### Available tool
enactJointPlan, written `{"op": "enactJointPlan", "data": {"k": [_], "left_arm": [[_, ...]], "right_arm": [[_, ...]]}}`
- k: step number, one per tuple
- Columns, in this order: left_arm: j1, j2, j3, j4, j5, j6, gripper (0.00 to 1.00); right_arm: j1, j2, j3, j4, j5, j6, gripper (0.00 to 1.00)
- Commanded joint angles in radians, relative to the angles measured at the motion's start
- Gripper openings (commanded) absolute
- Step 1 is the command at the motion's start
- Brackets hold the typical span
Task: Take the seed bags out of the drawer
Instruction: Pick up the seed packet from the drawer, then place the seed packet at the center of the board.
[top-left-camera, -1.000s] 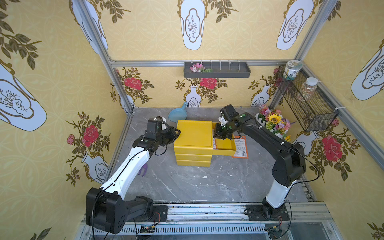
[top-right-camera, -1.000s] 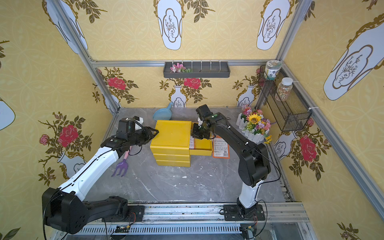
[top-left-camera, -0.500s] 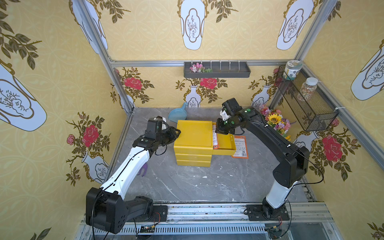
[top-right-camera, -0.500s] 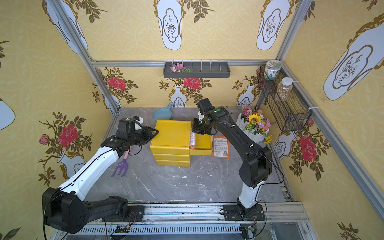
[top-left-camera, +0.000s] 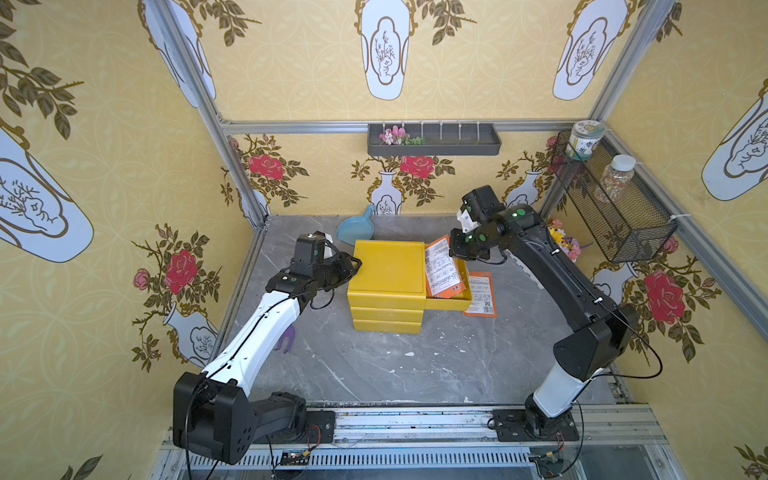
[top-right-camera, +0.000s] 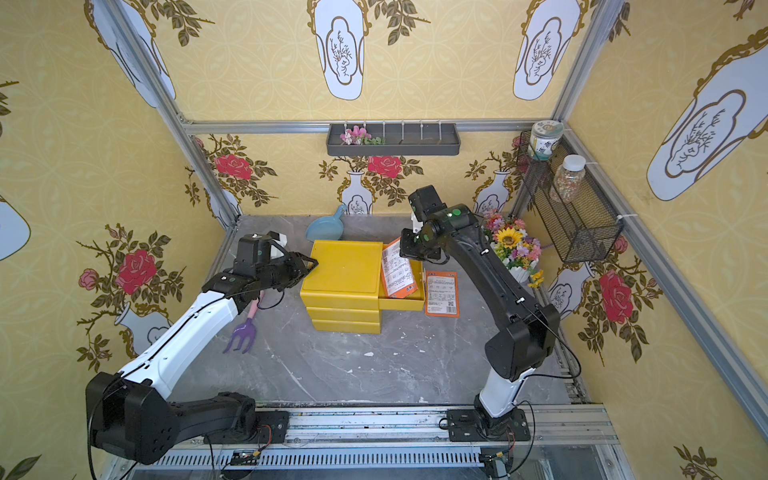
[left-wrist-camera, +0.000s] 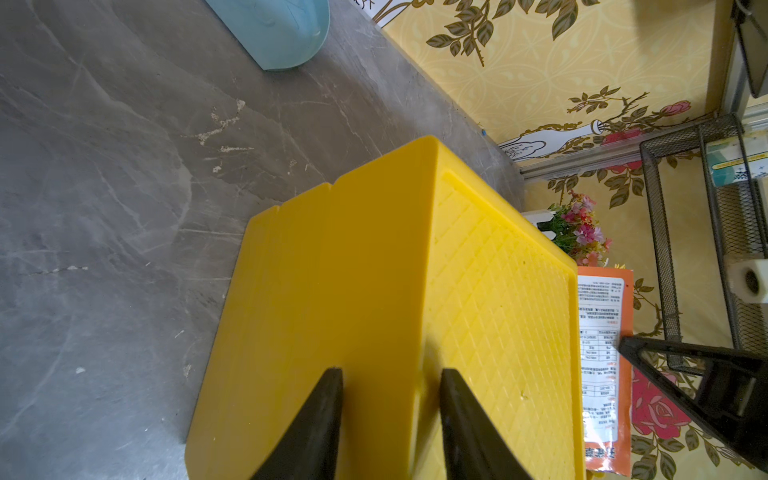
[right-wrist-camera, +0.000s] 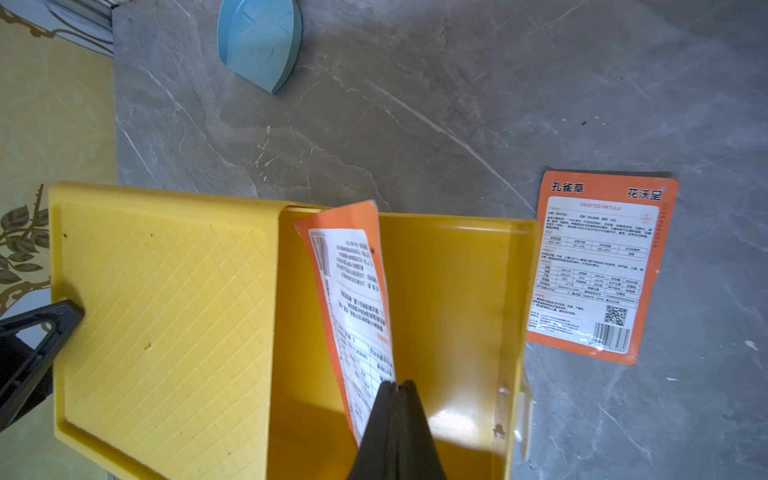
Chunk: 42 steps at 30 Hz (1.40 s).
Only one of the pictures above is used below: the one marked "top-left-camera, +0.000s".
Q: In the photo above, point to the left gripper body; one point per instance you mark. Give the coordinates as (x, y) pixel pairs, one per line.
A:
(339, 268)

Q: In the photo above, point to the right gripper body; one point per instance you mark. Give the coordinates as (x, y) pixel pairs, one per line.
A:
(463, 245)

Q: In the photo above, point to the orange seed bag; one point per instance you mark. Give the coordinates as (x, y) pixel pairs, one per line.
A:
(443, 276)
(483, 300)

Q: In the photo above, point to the yellow top drawer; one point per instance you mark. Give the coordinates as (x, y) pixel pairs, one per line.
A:
(459, 302)

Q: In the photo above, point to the yellow drawer cabinet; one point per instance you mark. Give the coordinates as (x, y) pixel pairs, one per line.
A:
(388, 294)

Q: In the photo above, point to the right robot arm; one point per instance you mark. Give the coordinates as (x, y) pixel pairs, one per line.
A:
(601, 328)

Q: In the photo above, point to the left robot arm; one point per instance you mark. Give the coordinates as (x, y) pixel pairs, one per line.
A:
(212, 413)

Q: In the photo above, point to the blue plastic dustpan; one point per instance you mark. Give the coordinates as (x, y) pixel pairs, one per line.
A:
(357, 228)

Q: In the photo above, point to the flowers in white fence pot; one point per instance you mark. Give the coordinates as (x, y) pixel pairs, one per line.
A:
(568, 244)

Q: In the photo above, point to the small pink flowers on shelf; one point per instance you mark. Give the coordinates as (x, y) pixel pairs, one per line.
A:
(398, 136)

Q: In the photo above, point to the jar with patterned label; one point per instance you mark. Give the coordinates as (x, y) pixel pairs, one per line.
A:
(584, 137)

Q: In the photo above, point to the clear jar white lid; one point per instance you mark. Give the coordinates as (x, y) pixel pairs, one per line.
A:
(615, 178)

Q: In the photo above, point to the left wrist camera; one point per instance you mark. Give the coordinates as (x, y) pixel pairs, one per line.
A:
(312, 251)

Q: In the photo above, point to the purple garden fork pink handle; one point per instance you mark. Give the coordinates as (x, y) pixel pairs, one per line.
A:
(285, 341)

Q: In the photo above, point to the dark grey wall shelf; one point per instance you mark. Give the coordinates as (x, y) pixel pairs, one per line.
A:
(442, 138)

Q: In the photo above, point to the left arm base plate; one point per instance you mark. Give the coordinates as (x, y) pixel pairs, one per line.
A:
(318, 428)

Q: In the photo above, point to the black wire mesh basket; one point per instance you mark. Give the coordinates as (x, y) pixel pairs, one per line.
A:
(630, 226)

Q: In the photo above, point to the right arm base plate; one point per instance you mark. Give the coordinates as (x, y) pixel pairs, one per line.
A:
(519, 425)

